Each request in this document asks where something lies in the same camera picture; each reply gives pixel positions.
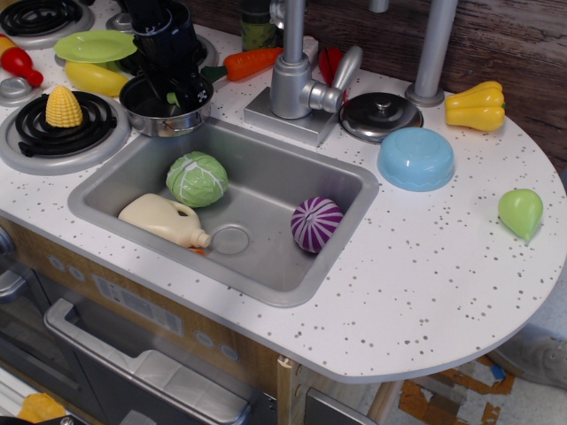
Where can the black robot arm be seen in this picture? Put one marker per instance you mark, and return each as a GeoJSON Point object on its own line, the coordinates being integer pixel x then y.
{"type": "Point", "coordinates": [150, 11]}

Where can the back left stove burner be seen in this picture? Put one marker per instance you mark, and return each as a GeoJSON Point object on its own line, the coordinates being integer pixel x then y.
{"type": "Point", "coordinates": [37, 25]}

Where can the purple striped toy onion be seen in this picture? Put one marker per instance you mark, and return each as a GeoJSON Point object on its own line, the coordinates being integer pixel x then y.
{"type": "Point", "coordinates": [314, 222]}

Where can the grey toy sink basin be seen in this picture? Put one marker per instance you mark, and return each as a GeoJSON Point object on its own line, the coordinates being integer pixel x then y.
{"type": "Point", "coordinates": [253, 250]}

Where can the grey vertical support pole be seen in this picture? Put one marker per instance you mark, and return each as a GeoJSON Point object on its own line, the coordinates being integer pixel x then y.
{"type": "Point", "coordinates": [425, 91]}

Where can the light green toy pear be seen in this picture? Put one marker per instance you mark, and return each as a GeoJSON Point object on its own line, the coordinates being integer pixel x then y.
{"type": "Point", "coordinates": [521, 210]}

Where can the silver oven door handle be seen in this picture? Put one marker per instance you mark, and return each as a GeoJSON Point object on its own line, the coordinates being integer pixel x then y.
{"type": "Point", "coordinates": [135, 384]}

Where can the blue upturned plastic bowl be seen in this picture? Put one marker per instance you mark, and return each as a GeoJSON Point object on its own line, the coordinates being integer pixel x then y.
{"type": "Point", "coordinates": [416, 159]}

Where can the red toy tomato slice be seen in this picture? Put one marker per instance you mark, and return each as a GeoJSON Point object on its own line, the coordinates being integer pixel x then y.
{"type": "Point", "coordinates": [328, 62]}

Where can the front black stove burner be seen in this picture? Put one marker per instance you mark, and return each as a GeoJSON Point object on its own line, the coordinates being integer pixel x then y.
{"type": "Point", "coordinates": [32, 146]}

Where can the green toy broccoli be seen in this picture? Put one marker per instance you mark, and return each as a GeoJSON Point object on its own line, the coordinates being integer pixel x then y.
{"type": "Point", "coordinates": [172, 99]}

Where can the silver stove knob left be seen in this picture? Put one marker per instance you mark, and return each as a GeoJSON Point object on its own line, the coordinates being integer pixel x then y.
{"type": "Point", "coordinates": [16, 91]}

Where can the cream toy milk jug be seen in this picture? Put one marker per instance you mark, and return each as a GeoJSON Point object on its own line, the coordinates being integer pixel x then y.
{"type": "Point", "coordinates": [168, 219]}

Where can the silver stove knob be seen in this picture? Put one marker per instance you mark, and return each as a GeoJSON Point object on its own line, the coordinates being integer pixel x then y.
{"type": "Point", "coordinates": [121, 21]}
{"type": "Point", "coordinates": [16, 91]}

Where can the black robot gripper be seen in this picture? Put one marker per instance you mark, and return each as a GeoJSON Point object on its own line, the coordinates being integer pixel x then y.
{"type": "Point", "coordinates": [169, 61]}

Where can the yellow toy bell pepper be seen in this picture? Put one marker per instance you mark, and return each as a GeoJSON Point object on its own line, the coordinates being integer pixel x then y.
{"type": "Point", "coordinates": [481, 107]}

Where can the yellow toy banana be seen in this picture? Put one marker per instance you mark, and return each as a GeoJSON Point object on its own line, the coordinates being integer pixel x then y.
{"type": "Point", "coordinates": [95, 79]}

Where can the silver toy faucet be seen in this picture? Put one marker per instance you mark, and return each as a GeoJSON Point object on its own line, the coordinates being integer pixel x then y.
{"type": "Point", "coordinates": [296, 105]}

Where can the light green plastic plate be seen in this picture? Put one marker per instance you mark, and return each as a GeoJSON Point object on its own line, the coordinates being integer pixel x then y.
{"type": "Point", "coordinates": [95, 46]}

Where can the steel pot lid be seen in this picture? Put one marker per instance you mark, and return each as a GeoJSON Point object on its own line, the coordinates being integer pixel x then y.
{"type": "Point", "coordinates": [371, 117]}

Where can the silver stove knob back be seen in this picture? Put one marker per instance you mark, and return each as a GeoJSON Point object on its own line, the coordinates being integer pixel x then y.
{"type": "Point", "coordinates": [121, 21]}

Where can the small steel pan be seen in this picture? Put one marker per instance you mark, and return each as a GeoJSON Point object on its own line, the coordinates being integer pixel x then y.
{"type": "Point", "coordinates": [175, 124]}

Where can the yellow toy corn cob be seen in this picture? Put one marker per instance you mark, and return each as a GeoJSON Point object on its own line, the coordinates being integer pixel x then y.
{"type": "Point", "coordinates": [63, 109]}

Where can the yellow toy on floor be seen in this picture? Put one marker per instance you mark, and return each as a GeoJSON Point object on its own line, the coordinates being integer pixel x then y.
{"type": "Point", "coordinates": [40, 407]}

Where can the orange toy carrot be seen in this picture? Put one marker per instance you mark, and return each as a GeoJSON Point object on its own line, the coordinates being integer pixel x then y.
{"type": "Point", "coordinates": [241, 65]}

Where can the green toy jar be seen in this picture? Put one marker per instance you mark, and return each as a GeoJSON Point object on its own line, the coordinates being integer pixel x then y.
{"type": "Point", "coordinates": [257, 31]}

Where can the red toy ketchup bottle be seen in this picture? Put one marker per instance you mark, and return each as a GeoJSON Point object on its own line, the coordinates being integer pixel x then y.
{"type": "Point", "coordinates": [16, 61]}

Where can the green toy cabbage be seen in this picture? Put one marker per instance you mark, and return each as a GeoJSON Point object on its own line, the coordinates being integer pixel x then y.
{"type": "Point", "coordinates": [197, 179]}

